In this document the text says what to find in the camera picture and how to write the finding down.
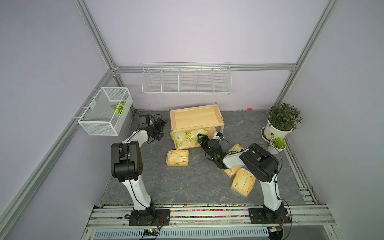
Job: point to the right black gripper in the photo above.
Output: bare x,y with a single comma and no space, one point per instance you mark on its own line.
203,139

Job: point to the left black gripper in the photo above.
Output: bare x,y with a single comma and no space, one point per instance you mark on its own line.
160,126

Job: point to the green tissue pack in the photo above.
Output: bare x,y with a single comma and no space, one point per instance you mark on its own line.
181,140
193,134
235,149

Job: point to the wooden two-tier shelf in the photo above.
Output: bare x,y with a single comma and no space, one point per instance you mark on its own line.
186,120

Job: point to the orange tissue pack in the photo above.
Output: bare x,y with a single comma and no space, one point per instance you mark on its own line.
178,158
232,171
243,182

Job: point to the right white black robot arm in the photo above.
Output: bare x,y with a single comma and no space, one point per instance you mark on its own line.
261,164

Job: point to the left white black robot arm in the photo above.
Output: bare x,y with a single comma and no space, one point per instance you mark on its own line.
127,163

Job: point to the green leaf toy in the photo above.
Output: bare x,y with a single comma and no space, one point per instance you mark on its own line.
119,108

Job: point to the small potted succulent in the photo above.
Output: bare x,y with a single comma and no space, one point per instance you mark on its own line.
276,145

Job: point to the large potted green plant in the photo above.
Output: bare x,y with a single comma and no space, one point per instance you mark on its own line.
282,120

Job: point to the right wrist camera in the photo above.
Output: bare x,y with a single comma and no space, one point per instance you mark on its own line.
218,136

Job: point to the white wire side basket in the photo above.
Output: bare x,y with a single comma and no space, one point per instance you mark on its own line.
99,118

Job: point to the long white wire wall basket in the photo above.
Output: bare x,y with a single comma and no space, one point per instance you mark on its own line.
194,78

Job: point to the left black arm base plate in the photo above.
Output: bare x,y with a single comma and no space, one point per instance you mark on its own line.
149,217

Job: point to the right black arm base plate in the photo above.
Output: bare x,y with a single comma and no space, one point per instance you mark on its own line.
266,216

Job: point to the aluminium front rail frame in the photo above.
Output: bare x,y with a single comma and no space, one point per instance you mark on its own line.
204,208

